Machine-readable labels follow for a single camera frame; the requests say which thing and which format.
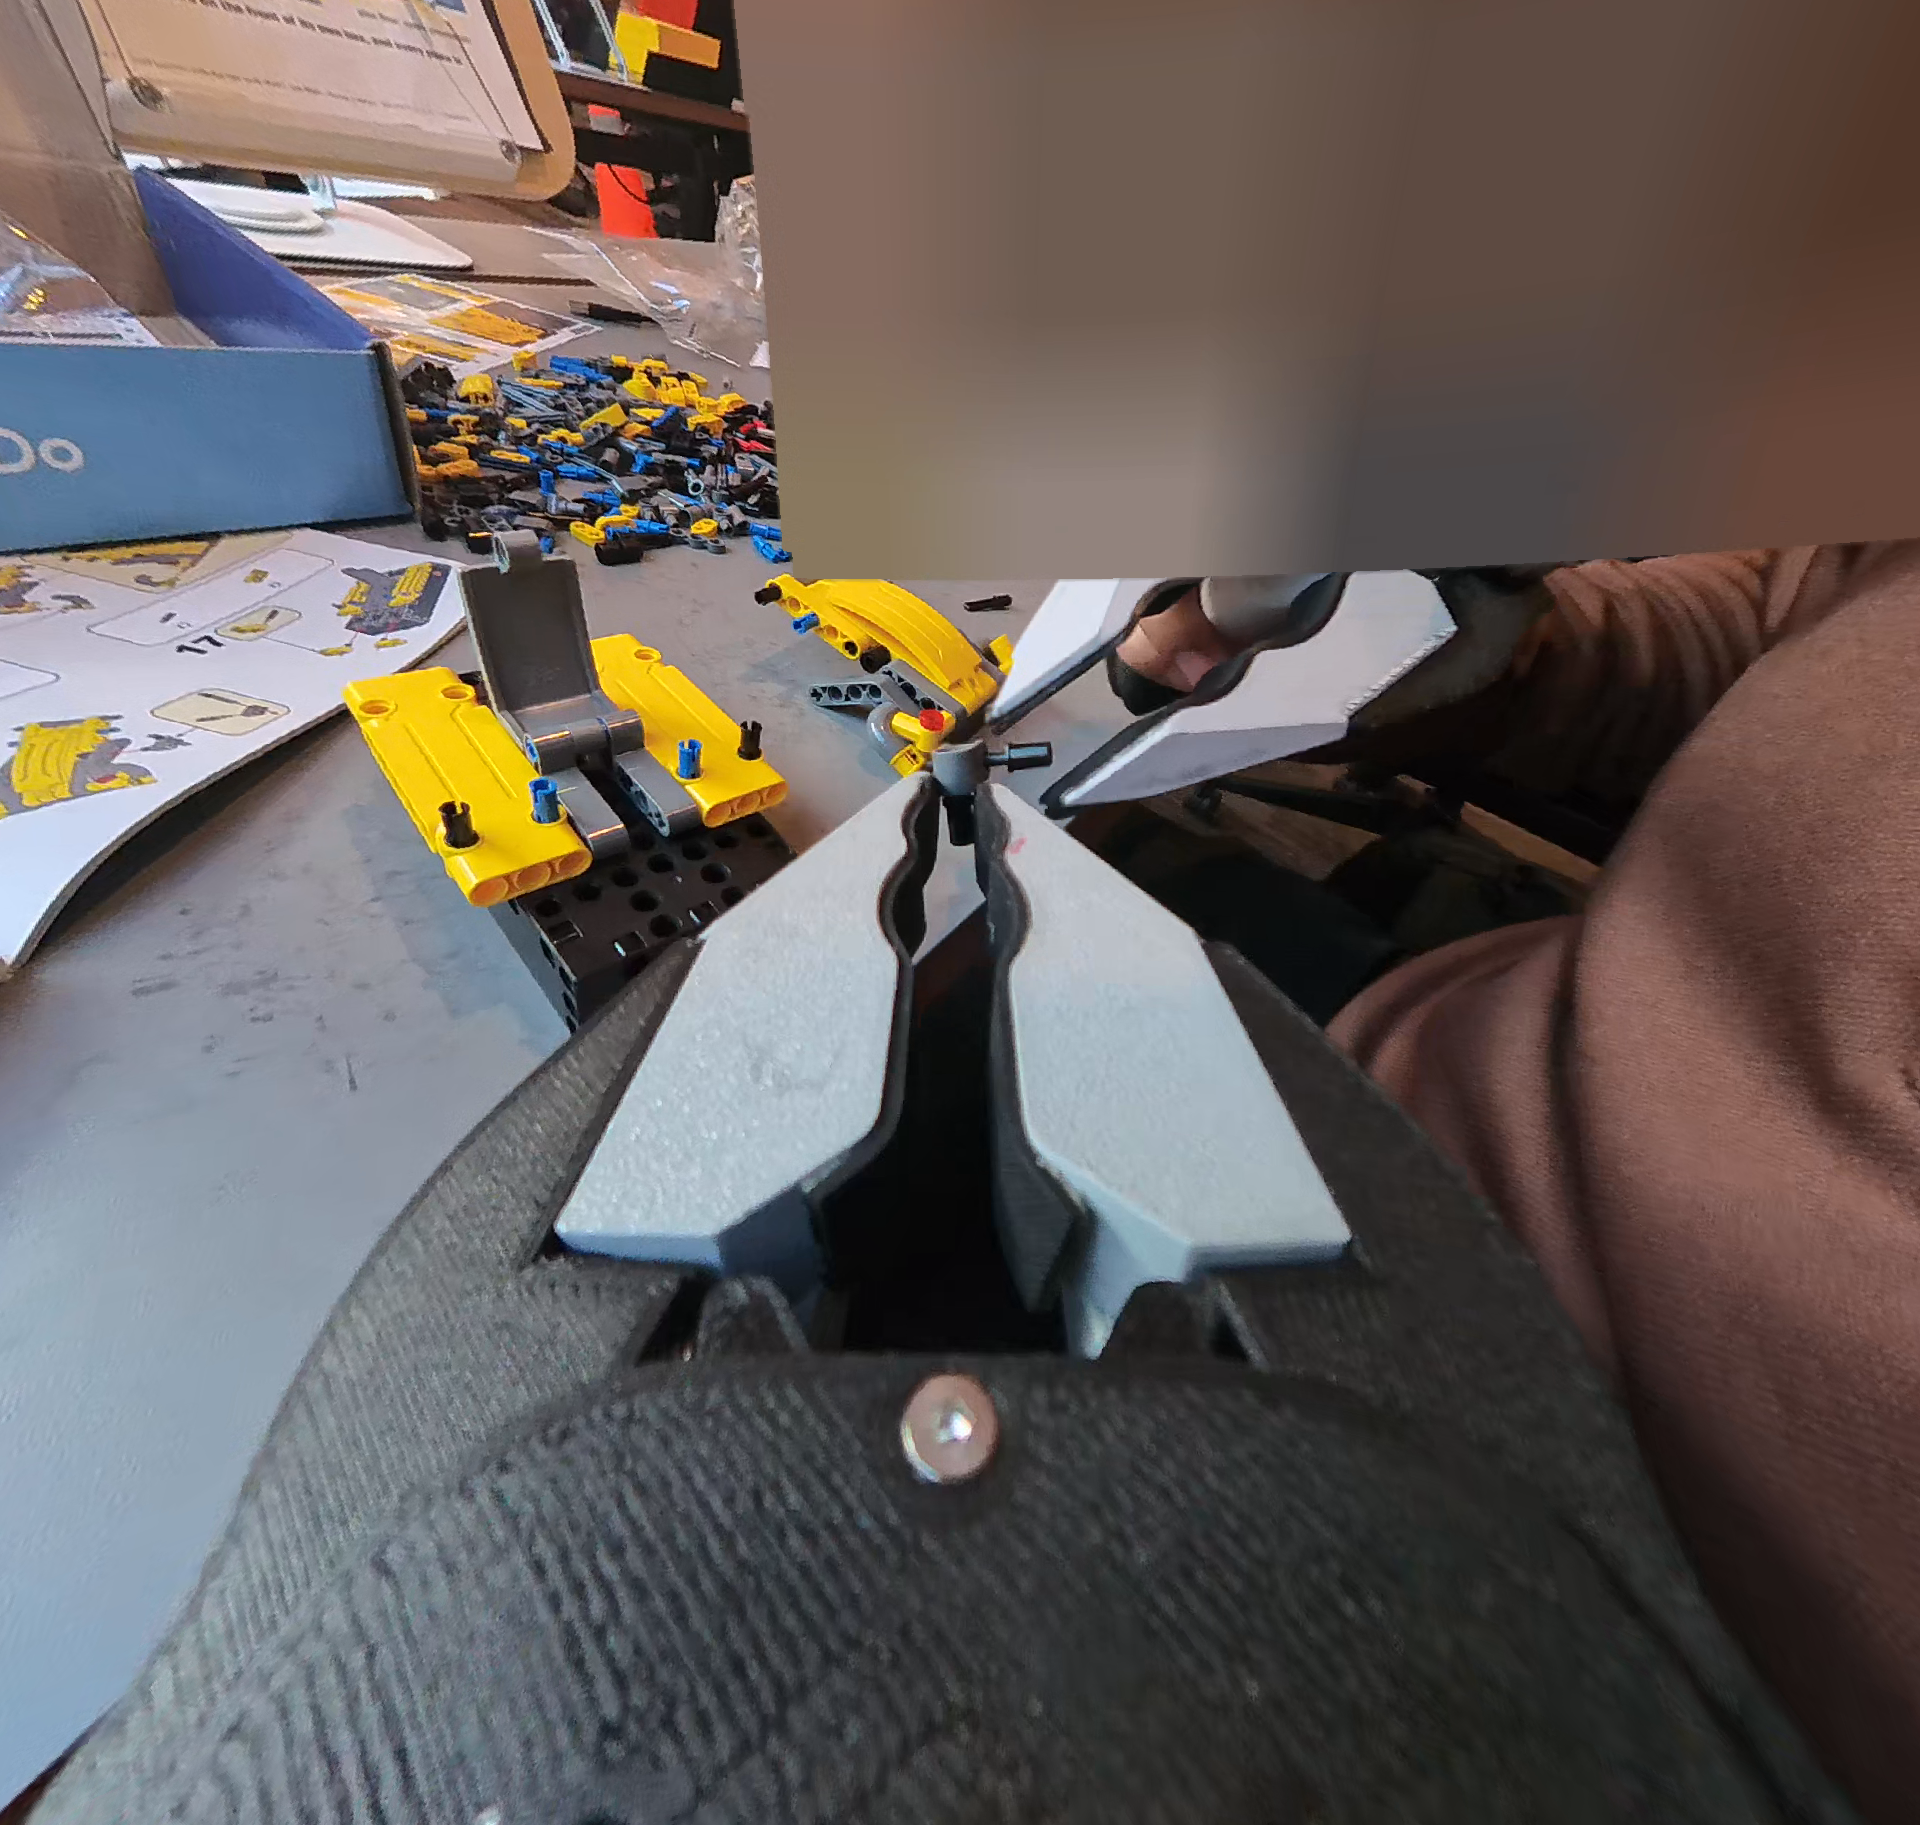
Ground pile of small loose bricks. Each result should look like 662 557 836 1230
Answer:
397 347 788 568

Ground person's right hand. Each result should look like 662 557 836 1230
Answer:
1110 587 1250 698

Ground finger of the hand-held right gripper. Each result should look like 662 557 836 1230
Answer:
1040 572 1461 823
981 577 1205 733

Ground clear acrylic display stand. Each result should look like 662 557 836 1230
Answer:
526 0 624 73

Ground dark background table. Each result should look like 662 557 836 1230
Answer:
556 63 753 240

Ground red yellow block model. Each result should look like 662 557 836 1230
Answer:
615 0 739 83

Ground white rounded tray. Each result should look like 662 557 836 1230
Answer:
156 176 474 273

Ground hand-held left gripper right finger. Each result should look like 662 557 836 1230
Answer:
981 781 1354 1363

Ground person's black trousers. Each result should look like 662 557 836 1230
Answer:
1096 806 1418 1033

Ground open instruction booklet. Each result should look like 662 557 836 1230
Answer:
0 526 469 973

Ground grey connector with black pins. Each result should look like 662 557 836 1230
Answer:
929 737 1053 843

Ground clear plastic bag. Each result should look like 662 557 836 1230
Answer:
547 191 773 358

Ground yellow printed sticker sheet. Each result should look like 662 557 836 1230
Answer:
321 271 578 373

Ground grey desk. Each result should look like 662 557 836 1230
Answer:
0 227 1142 1751

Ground blue cardboard box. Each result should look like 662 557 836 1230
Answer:
0 0 421 554

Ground black yellow toy base assembly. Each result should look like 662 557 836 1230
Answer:
344 531 798 1023

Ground yellow grey toy hood assembly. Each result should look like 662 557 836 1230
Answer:
754 574 1014 779

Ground black office chair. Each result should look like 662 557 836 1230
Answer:
1185 776 1598 957

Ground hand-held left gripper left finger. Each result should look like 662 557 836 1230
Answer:
556 779 946 1278

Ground clear bag with blue parts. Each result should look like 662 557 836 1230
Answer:
0 205 159 348

